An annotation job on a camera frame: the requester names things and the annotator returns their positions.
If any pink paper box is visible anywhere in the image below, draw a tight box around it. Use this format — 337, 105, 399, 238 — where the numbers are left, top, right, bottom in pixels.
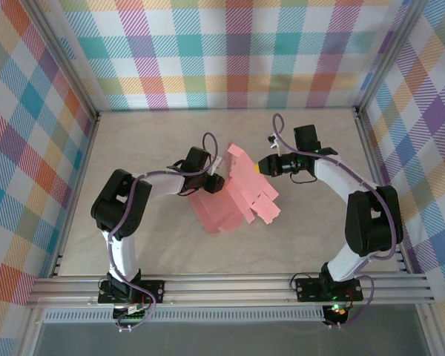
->
187, 142, 283, 235

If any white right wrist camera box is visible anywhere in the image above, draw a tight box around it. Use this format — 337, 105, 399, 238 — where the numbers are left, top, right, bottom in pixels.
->
267, 132, 283, 156

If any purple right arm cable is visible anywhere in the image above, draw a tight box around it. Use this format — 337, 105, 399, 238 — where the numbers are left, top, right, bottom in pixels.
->
272, 113, 401, 329

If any aluminium right side rail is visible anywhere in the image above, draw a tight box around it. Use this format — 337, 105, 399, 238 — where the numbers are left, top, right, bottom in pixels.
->
352, 106, 412, 274

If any aluminium rail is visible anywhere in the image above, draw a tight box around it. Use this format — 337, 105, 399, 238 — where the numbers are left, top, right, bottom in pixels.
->
48, 113, 102, 279
352, 106, 412, 274

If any aluminium frame beam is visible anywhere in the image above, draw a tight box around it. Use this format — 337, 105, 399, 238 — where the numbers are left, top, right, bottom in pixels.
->
24, 272, 437, 309

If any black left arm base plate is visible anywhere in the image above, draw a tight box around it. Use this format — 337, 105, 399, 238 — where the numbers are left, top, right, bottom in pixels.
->
97, 280, 166, 306

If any aluminium left side rail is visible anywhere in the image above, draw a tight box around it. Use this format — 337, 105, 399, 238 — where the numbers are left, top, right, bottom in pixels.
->
48, 113, 102, 279

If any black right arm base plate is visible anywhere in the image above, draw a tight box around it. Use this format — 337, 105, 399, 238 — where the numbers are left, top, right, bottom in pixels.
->
294, 276, 364, 302

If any grey slotted cable duct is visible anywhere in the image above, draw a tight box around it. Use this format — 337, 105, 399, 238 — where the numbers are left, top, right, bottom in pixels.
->
42, 308, 327, 324

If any aluminium right corner post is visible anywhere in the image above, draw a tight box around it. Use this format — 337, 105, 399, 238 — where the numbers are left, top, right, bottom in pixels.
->
354, 0, 433, 116

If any aluminium corner post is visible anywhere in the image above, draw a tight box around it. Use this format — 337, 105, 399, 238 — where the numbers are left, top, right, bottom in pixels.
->
20, 0, 102, 120
354, 0, 433, 116

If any aluminium left corner post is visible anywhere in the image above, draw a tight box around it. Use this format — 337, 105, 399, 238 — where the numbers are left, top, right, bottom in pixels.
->
20, 0, 102, 120

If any aluminium frame leg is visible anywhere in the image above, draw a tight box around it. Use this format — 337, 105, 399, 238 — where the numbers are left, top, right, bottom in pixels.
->
415, 303, 443, 356
17, 306, 47, 356

